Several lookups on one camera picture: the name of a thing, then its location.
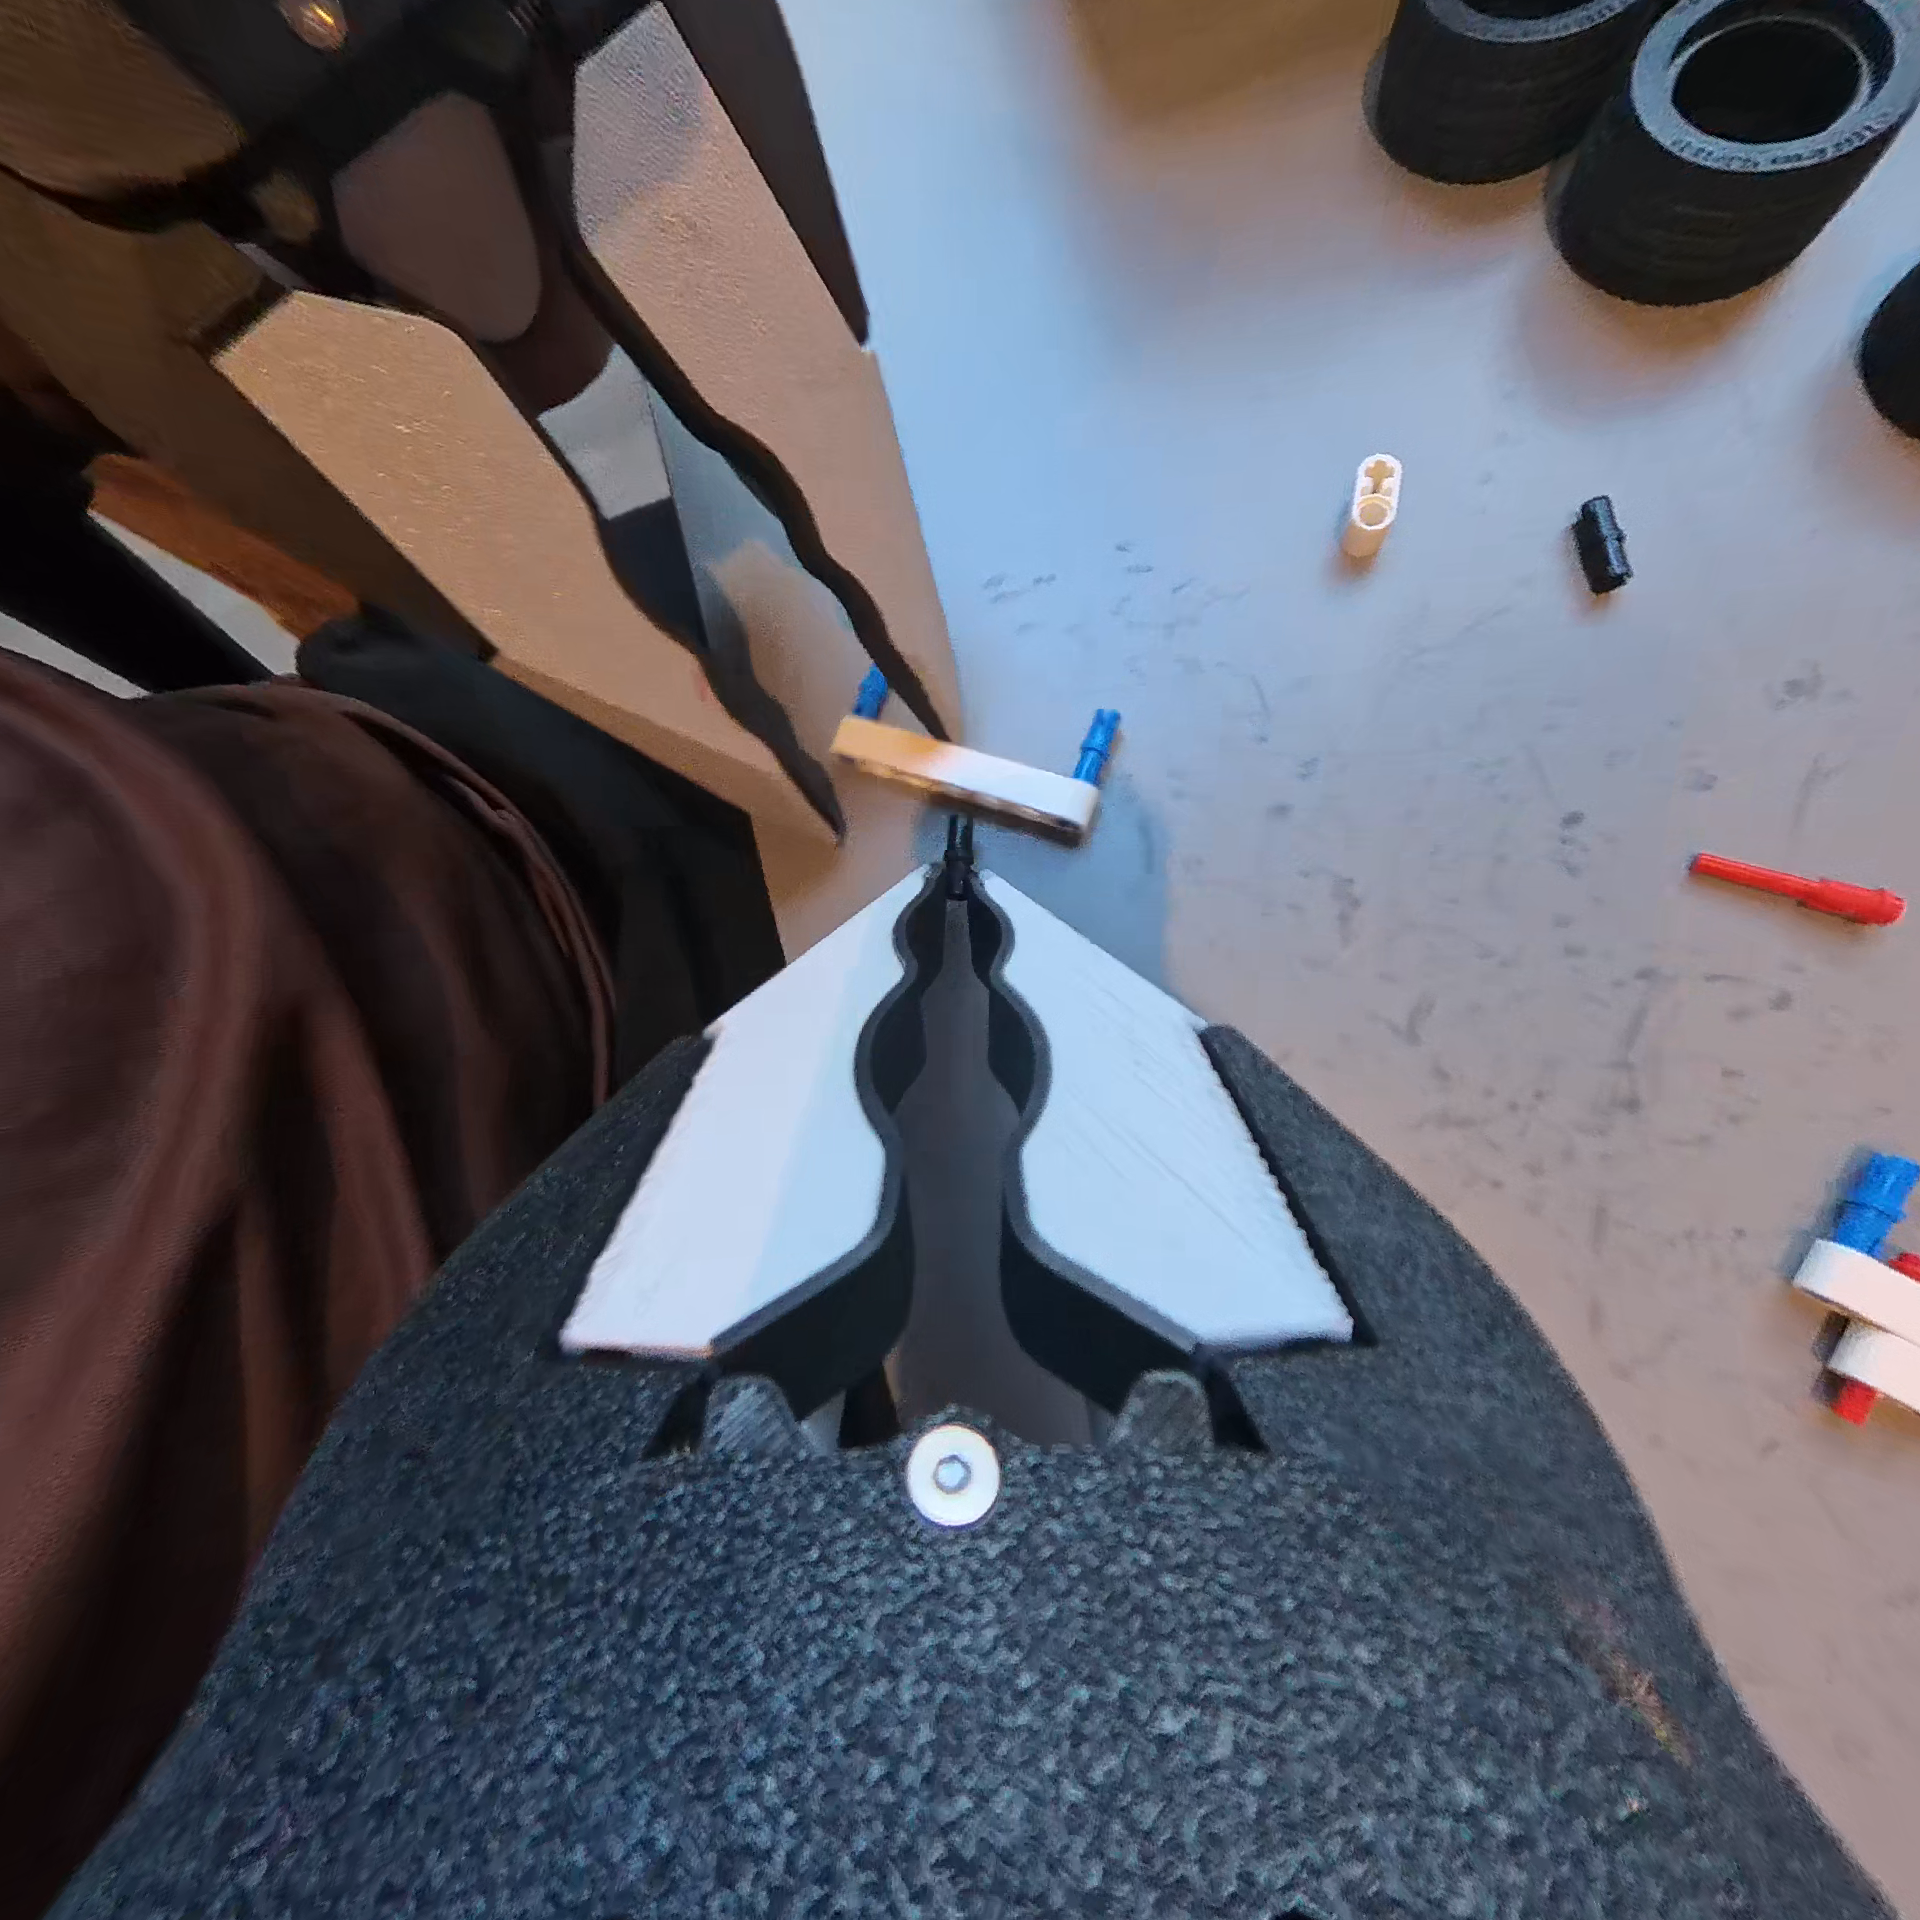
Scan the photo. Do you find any red plastic axle pin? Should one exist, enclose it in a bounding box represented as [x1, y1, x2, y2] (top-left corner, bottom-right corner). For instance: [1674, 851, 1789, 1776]
[1685, 853, 1907, 929]

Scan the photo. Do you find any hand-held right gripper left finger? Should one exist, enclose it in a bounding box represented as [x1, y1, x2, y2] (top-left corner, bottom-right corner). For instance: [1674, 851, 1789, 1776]
[554, 865, 953, 1420]

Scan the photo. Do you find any grey desk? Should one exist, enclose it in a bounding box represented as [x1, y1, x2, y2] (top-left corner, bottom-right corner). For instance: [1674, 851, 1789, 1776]
[741, 0, 1920, 1879]

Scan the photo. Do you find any white small connector piece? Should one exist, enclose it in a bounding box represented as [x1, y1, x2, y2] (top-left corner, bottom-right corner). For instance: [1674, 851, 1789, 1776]
[1338, 454, 1412, 562]

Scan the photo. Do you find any white beam assembly with pins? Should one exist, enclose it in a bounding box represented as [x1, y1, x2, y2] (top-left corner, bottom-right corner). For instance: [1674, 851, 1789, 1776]
[1788, 1152, 1920, 1428]

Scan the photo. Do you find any white holed brick beam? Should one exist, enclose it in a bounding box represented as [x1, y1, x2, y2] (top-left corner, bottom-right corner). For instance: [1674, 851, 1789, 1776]
[827, 714, 1104, 847]

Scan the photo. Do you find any black rubber toy tyre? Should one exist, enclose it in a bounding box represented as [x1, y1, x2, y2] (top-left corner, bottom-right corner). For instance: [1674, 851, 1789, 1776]
[1859, 262, 1920, 442]
[1544, 0, 1920, 306]
[1367, 0, 1651, 187]

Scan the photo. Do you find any wooden plank frame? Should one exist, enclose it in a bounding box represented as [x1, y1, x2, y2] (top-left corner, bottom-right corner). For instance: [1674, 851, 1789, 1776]
[90, 457, 354, 641]

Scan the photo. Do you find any person's torso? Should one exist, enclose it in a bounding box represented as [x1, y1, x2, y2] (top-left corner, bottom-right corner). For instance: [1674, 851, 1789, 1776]
[0, 606, 789, 1920]

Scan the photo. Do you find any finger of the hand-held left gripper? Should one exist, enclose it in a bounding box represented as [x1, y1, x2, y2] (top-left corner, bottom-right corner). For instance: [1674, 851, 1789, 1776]
[206, 288, 851, 847]
[561, 0, 965, 744]

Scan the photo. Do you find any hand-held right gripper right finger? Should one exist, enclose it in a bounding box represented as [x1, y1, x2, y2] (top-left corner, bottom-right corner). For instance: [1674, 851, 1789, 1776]
[960, 871, 1358, 1455]

